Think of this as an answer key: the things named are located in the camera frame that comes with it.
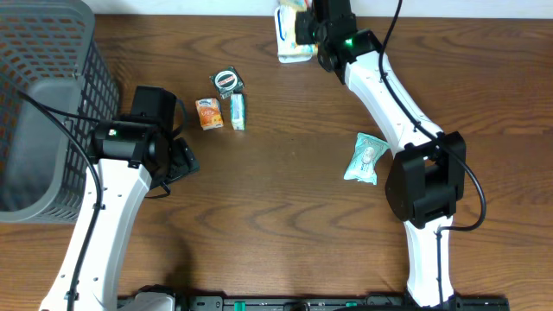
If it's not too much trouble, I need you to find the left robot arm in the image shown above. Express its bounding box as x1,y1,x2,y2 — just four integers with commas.
40,113,192,310

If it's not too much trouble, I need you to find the large white snack bag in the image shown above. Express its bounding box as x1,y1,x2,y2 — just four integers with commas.
279,0,312,11

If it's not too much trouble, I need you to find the teal candy wrapper packet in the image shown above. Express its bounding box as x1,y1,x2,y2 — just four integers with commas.
343,132,390,185

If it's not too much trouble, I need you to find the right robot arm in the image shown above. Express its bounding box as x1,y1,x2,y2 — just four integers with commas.
292,1,466,308

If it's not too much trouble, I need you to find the grey plastic mesh basket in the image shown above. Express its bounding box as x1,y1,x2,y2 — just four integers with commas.
1,0,119,223

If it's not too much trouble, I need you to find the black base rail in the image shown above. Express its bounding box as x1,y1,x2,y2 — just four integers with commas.
117,295,512,311

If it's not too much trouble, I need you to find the small teal white box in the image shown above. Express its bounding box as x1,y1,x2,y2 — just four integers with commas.
231,93,245,130

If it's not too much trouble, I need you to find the small orange juice box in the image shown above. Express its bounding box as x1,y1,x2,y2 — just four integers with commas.
195,98,224,130

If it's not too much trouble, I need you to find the white barcode scanner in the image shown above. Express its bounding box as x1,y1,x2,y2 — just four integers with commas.
274,4,318,63

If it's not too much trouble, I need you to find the dark green round-label packet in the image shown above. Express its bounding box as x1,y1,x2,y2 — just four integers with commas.
210,67,245,99

